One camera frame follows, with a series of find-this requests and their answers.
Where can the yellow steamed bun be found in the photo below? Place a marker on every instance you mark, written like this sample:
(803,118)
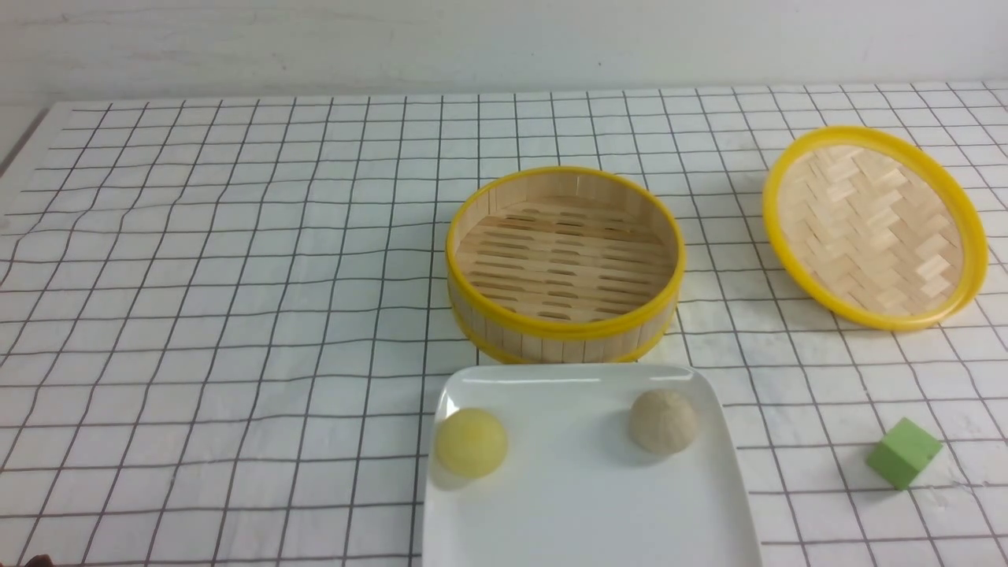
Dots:
(471,443)

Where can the beige steamed bun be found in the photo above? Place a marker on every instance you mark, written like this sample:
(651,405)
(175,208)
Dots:
(663,422)

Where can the white square ceramic plate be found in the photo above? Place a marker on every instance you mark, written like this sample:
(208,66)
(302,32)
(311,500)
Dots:
(574,489)

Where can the yellow-rimmed bamboo steamer basket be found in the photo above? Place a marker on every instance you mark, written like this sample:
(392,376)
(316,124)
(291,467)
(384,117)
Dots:
(564,264)

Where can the white grid-pattern tablecloth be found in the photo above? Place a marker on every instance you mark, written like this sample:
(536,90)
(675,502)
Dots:
(225,322)

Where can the yellow-rimmed woven steamer lid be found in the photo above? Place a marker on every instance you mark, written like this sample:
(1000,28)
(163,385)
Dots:
(874,229)

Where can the green cube block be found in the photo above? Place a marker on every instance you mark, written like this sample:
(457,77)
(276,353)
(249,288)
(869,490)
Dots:
(903,453)

